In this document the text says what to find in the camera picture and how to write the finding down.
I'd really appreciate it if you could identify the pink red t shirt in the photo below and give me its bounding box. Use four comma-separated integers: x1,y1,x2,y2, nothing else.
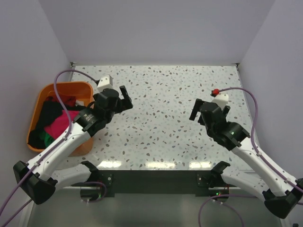
44,111,69,139

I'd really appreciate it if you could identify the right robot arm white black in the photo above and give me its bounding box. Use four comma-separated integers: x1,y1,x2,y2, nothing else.
189,99,303,219

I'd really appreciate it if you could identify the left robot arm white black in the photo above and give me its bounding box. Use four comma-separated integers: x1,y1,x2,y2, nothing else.
13,86,133,205

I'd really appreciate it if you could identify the orange plastic bin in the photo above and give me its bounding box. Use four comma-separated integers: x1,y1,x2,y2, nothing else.
27,81,93,153

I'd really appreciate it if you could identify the white cloth in bin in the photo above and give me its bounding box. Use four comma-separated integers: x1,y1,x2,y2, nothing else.
75,100,84,106

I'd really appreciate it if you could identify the dark red t shirt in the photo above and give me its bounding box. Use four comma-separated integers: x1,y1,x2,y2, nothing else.
61,96,76,107

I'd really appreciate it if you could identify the black t shirt in bin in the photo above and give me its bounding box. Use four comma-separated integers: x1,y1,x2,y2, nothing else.
28,96,85,149

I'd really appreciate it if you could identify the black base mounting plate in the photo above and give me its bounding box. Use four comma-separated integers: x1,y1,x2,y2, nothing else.
88,170,228,197

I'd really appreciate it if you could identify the green t shirt in bin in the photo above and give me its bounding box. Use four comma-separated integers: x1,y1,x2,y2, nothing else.
39,131,54,148

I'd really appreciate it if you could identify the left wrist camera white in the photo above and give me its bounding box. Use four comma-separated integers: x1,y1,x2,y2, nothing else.
97,75,113,92

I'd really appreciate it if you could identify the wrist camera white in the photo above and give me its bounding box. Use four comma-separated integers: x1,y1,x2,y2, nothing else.
211,89,229,110
97,75,113,92

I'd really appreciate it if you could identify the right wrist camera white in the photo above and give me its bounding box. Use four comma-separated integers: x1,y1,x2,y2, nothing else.
211,89,229,110

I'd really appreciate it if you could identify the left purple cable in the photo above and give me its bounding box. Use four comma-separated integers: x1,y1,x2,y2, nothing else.
0,70,102,227

